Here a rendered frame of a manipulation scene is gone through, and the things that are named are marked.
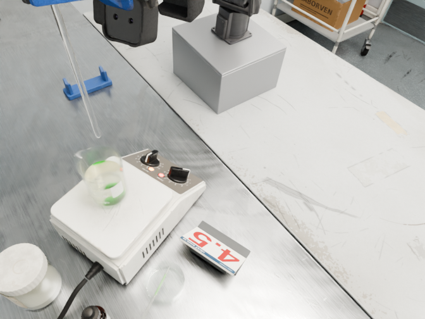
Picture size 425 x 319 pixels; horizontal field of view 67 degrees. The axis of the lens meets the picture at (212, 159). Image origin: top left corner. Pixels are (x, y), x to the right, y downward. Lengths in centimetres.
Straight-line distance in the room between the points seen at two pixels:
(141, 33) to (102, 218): 23
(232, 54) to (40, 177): 42
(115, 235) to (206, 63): 38
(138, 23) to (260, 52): 38
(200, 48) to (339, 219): 41
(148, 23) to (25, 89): 50
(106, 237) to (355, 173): 46
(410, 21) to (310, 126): 274
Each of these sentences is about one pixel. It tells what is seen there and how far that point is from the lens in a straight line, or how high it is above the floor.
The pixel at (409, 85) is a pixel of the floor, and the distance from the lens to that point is 279.
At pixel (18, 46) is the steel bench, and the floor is 90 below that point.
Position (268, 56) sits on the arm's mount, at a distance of 70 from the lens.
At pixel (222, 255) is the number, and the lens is 48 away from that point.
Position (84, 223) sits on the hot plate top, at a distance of 44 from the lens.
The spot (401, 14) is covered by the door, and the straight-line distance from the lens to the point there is 341.
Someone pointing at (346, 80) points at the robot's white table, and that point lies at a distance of 88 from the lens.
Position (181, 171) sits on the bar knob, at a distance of 50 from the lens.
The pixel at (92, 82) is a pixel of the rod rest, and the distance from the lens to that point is 77.
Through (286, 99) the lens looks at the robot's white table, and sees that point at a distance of 76.
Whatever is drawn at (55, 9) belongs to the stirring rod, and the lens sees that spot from 30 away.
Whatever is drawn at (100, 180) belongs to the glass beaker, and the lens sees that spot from 39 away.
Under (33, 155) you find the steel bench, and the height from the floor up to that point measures 90.
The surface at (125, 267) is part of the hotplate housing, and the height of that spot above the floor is 96.
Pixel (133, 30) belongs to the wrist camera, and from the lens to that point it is 36.
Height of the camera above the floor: 136
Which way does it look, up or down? 51 degrees down
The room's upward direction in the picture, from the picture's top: 6 degrees clockwise
